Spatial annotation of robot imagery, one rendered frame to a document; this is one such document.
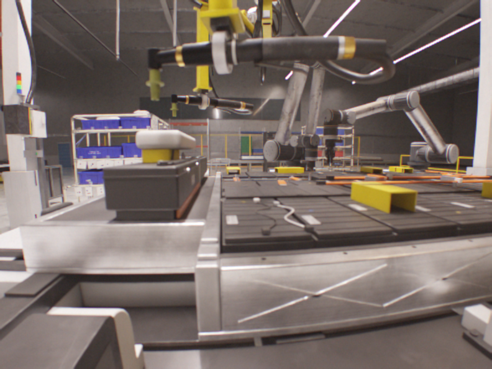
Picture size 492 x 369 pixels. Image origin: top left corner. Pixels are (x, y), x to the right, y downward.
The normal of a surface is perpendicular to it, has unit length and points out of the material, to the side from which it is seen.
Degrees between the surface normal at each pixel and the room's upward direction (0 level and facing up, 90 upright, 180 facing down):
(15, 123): 90
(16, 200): 90
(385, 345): 0
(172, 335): 0
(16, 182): 90
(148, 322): 0
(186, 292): 90
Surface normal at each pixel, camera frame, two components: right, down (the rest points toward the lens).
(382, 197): -1.00, 0.01
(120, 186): 0.11, 0.14
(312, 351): 0.00, -0.99
